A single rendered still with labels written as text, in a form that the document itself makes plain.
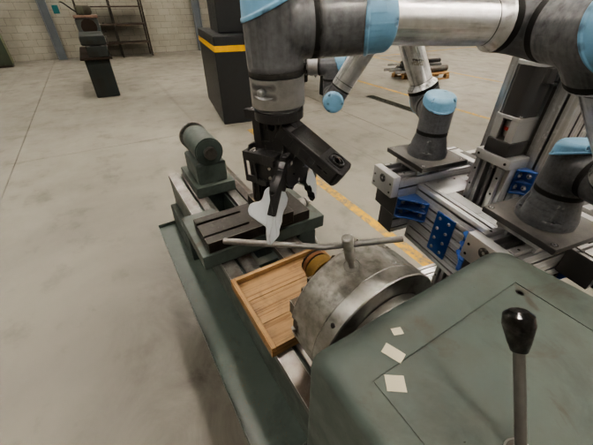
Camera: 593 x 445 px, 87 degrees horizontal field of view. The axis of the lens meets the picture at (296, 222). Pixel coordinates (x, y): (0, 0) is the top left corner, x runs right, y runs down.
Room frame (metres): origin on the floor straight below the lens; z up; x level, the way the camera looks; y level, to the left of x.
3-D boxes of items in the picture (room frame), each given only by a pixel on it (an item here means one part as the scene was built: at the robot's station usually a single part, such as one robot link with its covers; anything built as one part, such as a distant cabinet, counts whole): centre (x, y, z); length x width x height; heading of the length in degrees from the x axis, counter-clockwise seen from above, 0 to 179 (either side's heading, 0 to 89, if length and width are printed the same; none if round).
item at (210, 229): (1.03, 0.18, 0.95); 0.43 x 0.18 x 0.04; 121
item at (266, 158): (0.46, 0.03, 1.48); 0.09 x 0.08 x 0.12; 60
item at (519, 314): (0.21, -0.24, 1.38); 0.04 x 0.03 x 0.05; 31
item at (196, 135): (1.50, 0.48, 1.01); 0.30 x 0.20 x 0.29; 31
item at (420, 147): (1.19, -0.53, 1.21); 0.15 x 0.15 x 0.10
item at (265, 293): (0.70, -0.01, 0.89); 0.36 x 0.30 x 0.04; 121
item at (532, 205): (0.73, -0.71, 1.21); 0.15 x 0.15 x 0.10
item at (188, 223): (1.08, 0.19, 0.90); 0.53 x 0.30 x 0.06; 121
